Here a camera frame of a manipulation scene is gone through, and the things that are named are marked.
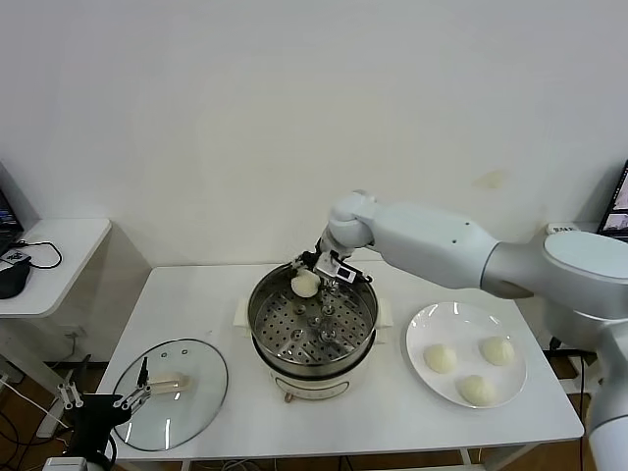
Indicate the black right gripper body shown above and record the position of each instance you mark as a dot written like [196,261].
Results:
[314,260]

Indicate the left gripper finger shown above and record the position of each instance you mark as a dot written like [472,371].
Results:
[142,382]
[68,395]

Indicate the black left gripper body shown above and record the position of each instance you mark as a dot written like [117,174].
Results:
[98,412]

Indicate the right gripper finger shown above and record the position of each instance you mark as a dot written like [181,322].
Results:
[296,265]
[330,294]

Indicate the white steamed baozi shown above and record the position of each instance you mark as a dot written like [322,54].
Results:
[476,391]
[304,285]
[498,350]
[440,359]

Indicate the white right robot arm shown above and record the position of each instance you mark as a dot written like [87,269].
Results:
[432,250]

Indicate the stainless steel steamer basket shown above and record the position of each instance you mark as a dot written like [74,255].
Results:
[275,314]

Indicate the white round plate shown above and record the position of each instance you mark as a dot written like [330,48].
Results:
[427,324]

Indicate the black computer mouse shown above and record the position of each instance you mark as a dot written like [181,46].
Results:
[12,282]

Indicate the white QR code card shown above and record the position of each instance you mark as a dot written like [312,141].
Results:
[15,256]

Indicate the black laptop beside mouse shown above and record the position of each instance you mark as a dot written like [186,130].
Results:
[7,216]

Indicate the black laptop with pale windows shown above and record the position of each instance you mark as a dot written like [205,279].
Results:
[617,201]

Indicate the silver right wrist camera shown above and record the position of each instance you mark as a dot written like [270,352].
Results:
[338,270]

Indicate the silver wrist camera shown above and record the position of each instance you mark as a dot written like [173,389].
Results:
[66,464]
[338,270]

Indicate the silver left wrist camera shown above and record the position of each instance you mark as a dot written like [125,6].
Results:
[66,464]

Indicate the white wall outlet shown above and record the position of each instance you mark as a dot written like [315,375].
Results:
[76,333]

